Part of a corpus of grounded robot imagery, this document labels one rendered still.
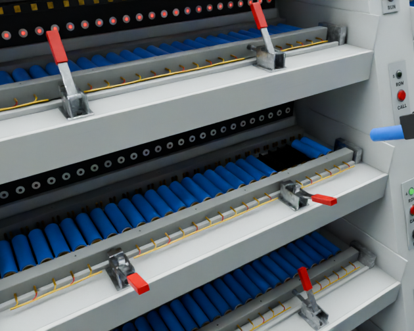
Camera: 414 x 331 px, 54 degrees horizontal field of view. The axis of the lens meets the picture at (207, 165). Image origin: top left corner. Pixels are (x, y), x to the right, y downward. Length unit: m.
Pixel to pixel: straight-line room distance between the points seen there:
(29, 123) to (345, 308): 0.54
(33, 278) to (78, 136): 0.17
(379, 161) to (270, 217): 0.23
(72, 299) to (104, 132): 0.19
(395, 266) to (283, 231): 0.27
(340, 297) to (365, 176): 0.21
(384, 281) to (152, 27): 0.57
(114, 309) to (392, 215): 0.47
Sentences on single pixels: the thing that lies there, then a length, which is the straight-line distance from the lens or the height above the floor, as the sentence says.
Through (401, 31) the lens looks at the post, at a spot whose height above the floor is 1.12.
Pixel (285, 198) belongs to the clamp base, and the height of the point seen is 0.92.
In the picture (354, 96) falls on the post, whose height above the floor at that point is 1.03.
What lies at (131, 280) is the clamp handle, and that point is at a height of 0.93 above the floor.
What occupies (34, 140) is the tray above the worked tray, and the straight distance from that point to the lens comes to 0.43.
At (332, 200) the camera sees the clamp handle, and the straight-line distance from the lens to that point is 0.55.
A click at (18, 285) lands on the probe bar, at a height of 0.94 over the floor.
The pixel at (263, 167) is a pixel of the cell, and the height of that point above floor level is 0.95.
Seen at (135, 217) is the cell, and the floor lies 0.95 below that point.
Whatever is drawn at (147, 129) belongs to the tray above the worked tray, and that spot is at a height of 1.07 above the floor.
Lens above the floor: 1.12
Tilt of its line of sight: 13 degrees down
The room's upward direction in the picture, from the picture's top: 12 degrees counter-clockwise
